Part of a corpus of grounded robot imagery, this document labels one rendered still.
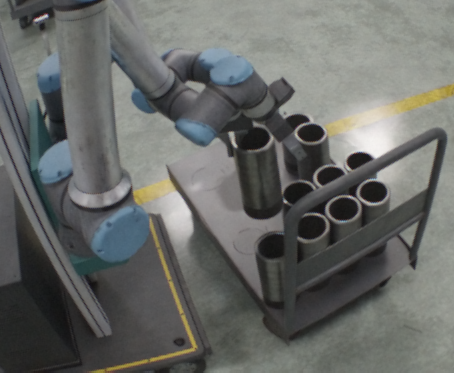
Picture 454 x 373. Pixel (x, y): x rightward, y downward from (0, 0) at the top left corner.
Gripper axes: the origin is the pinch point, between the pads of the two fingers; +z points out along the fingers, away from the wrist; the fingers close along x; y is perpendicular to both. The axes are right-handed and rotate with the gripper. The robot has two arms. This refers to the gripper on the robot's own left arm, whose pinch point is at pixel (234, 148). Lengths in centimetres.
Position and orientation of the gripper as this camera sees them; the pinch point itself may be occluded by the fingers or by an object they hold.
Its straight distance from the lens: 191.2
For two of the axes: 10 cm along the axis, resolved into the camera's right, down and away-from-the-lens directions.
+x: 9.9, -1.3, -0.6
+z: 1.4, 7.1, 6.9
